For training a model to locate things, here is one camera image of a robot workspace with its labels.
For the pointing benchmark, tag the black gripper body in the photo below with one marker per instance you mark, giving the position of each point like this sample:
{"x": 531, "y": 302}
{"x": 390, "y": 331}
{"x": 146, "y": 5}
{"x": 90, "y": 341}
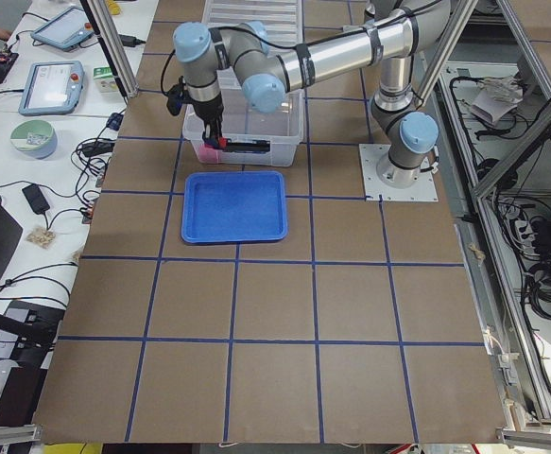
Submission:
{"x": 208, "y": 112}

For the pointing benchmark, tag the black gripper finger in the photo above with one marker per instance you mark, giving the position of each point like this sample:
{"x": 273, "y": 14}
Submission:
{"x": 212, "y": 128}

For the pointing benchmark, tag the clear plastic box lid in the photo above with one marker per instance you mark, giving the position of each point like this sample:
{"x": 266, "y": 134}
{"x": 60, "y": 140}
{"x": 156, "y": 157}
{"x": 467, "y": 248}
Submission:
{"x": 281, "y": 18}

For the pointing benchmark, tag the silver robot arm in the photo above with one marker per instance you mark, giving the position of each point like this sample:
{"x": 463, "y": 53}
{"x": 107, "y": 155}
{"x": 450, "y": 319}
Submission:
{"x": 397, "y": 32}

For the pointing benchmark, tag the red block in box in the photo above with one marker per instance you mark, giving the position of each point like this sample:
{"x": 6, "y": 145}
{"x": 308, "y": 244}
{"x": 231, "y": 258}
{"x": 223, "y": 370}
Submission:
{"x": 208, "y": 155}

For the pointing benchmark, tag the clear plastic storage box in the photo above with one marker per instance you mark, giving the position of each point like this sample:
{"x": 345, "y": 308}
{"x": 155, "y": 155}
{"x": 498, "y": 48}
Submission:
{"x": 282, "y": 130}

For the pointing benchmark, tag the green white carton box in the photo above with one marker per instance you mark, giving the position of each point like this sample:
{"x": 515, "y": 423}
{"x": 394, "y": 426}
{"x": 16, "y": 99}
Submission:
{"x": 104, "y": 79}

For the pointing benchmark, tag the blue plastic tray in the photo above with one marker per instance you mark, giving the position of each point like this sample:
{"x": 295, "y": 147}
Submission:
{"x": 234, "y": 206}

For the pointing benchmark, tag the near teach pendant tablet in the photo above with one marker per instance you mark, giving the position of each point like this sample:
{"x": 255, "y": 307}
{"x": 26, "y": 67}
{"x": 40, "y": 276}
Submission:
{"x": 52, "y": 88}

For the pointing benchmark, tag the teach pendant tablet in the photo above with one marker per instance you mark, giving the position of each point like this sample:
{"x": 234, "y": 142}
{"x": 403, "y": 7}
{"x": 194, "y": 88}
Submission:
{"x": 52, "y": 88}
{"x": 65, "y": 31}

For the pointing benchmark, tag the far teach pendant tablet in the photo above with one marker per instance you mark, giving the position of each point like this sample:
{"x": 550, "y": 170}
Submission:
{"x": 65, "y": 31}

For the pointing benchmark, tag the green white bowl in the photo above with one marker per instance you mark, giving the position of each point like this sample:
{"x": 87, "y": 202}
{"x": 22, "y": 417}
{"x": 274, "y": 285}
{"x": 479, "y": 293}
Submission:
{"x": 35, "y": 138}

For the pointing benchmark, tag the black power adapter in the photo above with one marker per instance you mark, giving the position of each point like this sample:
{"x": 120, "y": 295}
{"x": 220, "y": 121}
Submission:
{"x": 36, "y": 199}

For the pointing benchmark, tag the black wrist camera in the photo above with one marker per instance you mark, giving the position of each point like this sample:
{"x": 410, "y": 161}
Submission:
{"x": 177, "y": 97}

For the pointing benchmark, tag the aluminium frame post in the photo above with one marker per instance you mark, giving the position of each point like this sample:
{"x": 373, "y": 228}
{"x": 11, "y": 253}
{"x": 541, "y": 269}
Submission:
{"x": 105, "y": 30}

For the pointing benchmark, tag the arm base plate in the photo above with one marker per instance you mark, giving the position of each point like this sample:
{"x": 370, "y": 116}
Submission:
{"x": 383, "y": 181}

